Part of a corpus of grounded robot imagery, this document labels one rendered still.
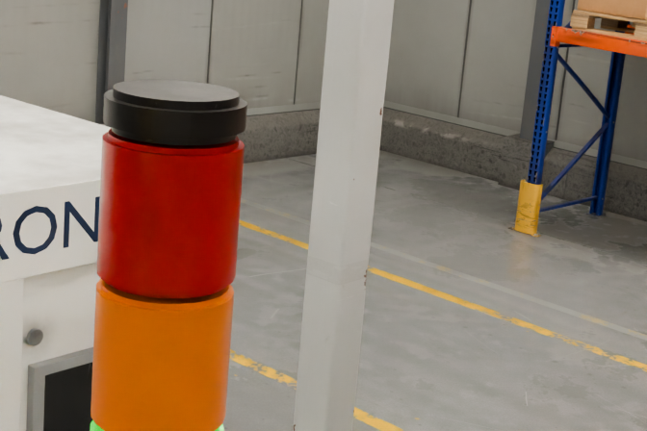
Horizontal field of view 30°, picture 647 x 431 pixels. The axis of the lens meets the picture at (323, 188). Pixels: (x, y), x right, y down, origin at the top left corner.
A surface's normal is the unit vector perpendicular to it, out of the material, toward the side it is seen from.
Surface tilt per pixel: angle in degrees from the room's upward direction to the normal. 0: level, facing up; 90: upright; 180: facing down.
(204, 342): 90
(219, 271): 90
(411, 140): 90
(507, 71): 90
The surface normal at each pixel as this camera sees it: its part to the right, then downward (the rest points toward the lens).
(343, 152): -0.66, 0.12
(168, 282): 0.19, 0.25
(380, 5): 0.75, 0.22
